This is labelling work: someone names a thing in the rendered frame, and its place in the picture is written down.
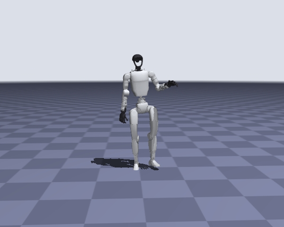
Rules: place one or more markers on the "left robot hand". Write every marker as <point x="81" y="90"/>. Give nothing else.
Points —
<point x="171" y="83"/>

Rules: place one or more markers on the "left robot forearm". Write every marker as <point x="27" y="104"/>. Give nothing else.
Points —
<point x="162" y="86"/>

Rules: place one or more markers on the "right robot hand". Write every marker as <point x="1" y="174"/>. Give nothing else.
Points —
<point x="122" y="116"/>

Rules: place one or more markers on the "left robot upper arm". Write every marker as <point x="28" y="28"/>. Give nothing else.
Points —
<point x="154" y="80"/>

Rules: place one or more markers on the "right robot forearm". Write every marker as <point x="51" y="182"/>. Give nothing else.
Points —
<point x="124" y="101"/>

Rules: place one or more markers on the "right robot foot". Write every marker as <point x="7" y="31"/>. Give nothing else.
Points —
<point x="136" y="166"/>

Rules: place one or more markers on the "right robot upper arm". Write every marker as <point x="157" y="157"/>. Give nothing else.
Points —
<point x="126" y="77"/>

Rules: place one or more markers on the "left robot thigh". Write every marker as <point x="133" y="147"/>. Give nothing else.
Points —
<point x="153" y="122"/>

